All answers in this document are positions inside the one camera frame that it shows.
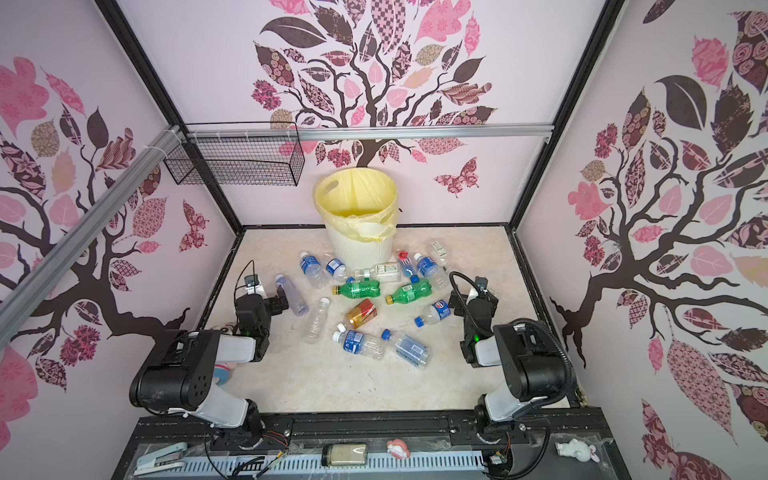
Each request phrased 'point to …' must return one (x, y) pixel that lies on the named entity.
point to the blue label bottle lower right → (409, 349)
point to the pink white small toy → (398, 448)
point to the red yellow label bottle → (363, 312)
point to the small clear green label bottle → (441, 252)
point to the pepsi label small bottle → (438, 311)
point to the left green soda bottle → (358, 289)
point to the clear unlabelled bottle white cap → (316, 323)
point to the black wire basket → (241, 153)
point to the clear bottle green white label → (387, 272)
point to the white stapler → (161, 460)
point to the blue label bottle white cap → (369, 345)
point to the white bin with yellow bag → (359, 207)
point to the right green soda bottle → (410, 292)
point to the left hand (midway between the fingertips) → (267, 291)
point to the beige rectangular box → (344, 454)
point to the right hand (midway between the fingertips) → (474, 286)
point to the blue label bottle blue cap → (337, 269)
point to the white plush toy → (575, 448)
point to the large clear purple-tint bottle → (294, 297)
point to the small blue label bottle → (313, 270)
